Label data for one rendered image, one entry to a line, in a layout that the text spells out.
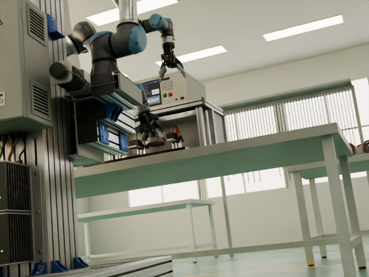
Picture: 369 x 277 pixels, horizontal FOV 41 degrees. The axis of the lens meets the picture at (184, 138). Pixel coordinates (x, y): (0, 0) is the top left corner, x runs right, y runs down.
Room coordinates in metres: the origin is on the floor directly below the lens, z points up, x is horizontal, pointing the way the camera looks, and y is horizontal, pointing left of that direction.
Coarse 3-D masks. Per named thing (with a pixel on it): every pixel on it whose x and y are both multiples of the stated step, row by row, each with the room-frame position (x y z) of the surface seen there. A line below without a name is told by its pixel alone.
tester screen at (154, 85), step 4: (144, 84) 3.02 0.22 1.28; (148, 84) 3.01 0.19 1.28; (152, 84) 3.00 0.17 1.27; (156, 84) 2.99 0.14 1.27; (144, 88) 3.02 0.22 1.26; (148, 88) 3.01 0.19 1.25; (152, 88) 3.00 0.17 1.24; (156, 88) 2.99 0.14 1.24; (148, 96) 3.01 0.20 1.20; (152, 96) 3.00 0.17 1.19; (152, 104) 3.00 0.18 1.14
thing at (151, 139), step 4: (156, 136) 2.64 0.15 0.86; (148, 140) 2.65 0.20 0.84; (152, 140) 2.65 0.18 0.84; (156, 140) 2.64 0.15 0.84; (160, 140) 2.65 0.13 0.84; (164, 140) 2.67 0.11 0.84; (148, 144) 2.67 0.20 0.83; (152, 144) 2.71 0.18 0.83; (156, 144) 2.71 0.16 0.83; (160, 144) 2.71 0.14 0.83; (164, 144) 2.70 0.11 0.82
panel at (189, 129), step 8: (208, 112) 3.00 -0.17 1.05; (176, 120) 3.08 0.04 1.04; (184, 120) 3.06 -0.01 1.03; (192, 120) 3.04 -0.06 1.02; (136, 128) 3.19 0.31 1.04; (168, 128) 3.10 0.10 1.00; (184, 128) 3.06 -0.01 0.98; (192, 128) 3.04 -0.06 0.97; (128, 136) 3.21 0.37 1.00; (136, 136) 3.19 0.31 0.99; (184, 136) 3.06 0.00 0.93; (192, 136) 3.04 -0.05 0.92; (128, 144) 3.21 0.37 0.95; (168, 144) 3.11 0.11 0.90; (184, 144) 3.07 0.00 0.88; (192, 144) 3.05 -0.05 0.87; (128, 152) 3.21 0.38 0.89; (136, 152) 3.19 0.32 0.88
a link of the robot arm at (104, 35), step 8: (104, 32) 2.11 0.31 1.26; (112, 32) 2.14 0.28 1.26; (96, 40) 2.11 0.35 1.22; (104, 40) 2.10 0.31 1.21; (96, 48) 2.11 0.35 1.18; (104, 48) 2.10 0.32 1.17; (112, 48) 2.09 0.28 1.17; (96, 56) 2.11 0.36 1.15; (104, 56) 2.11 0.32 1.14; (112, 56) 2.13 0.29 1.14
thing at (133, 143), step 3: (129, 141) 2.98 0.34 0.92; (132, 141) 2.97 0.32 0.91; (135, 141) 2.96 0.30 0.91; (138, 141) 2.97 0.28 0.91; (129, 144) 2.98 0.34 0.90; (132, 144) 2.97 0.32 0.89; (135, 144) 2.96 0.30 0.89; (138, 144) 2.96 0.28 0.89; (141, 144) 2.99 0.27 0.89; (129, 147) 2.95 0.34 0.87; (132, 147) 2.95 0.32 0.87; (135, 147) 2.96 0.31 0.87; (138, 147) 2.97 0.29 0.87; (141, 147) 3.03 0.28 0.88; (147, 147) 3.07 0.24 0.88; (138, 150) 3.07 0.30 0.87; (141, 150) 3.06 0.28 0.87; (138, 153) 3.06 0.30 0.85; (141, 153) 3.06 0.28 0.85
